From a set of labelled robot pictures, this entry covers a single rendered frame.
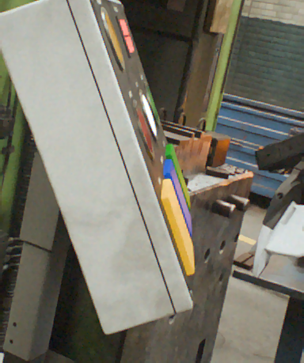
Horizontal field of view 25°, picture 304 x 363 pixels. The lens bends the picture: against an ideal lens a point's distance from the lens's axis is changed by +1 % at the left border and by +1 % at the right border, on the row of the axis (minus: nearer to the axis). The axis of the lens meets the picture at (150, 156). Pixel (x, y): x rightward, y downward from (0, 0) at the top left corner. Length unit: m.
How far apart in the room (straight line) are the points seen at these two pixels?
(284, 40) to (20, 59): 9.22
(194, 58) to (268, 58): 8.27
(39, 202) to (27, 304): 0.11
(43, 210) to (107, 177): 0.19
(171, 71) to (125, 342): 0.62
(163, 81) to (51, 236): 0.89
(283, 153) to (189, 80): 0.76
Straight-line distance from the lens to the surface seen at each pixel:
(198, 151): 1.33
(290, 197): 0.78
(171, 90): 1.57
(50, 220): 0.74
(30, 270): 0.77
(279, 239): 0.77
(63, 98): 0.56
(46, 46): 0.56
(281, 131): 5.06
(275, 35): 9.82
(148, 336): 1.24
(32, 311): 0.78
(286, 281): 1.61
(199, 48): 1.57
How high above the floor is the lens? 1.19
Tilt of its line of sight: 11 degrees down
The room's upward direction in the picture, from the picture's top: 12 degrees clockwise
